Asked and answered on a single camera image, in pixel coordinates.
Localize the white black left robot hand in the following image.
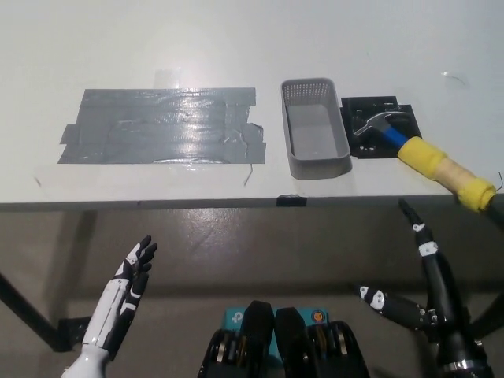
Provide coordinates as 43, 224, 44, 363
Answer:
80, 235, 158, 361

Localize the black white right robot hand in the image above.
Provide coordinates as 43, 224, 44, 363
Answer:
358, 199, 493, 363

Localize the hammer with yellow cloth wrap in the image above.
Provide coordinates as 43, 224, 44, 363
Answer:
353, 111, 496, 213

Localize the black teal robot torso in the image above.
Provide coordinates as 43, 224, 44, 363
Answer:
198, 299, 373, 378

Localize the black taped floor plate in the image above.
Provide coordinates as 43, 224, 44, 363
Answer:
53, 314, 91, 351

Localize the black metal table leg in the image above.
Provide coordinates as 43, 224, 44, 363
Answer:
0, 273, 60, 350
470, 293, 504, 335

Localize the small black tape piece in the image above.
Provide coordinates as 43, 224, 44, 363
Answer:
276, 193, 307, 208

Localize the grey plastic basket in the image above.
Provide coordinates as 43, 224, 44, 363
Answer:
280, 77, 353, 180

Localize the black square pad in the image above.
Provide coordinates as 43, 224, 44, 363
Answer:
340, 95, 423, 161

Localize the grey duct tape patch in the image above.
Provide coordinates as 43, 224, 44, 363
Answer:
57, 87, 268, 165

